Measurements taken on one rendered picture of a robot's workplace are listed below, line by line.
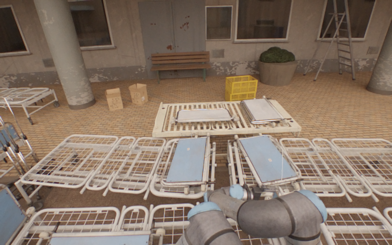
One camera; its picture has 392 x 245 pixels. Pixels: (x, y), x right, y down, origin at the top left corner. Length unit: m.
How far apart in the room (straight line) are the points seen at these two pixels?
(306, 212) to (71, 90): 5.01
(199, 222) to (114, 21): 6.47
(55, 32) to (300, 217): 4.91
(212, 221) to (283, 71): 5.46
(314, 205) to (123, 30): 6.52
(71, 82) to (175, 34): 3.21
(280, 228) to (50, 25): 4.93
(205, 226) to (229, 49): 6.29
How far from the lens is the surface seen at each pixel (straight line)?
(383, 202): 3.14
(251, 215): 0.70
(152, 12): 6.52
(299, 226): 0.72
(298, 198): 0.74
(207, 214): 0.70
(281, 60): 6.07
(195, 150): 2.17
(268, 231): 0.70
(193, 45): 6.52
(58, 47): 5.05
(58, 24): 5.00
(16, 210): 2.11
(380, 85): 6.81
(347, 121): 4.74
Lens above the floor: 1.89
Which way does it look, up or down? 29 degrees down
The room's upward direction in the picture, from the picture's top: 2 degrees counter-clockwise
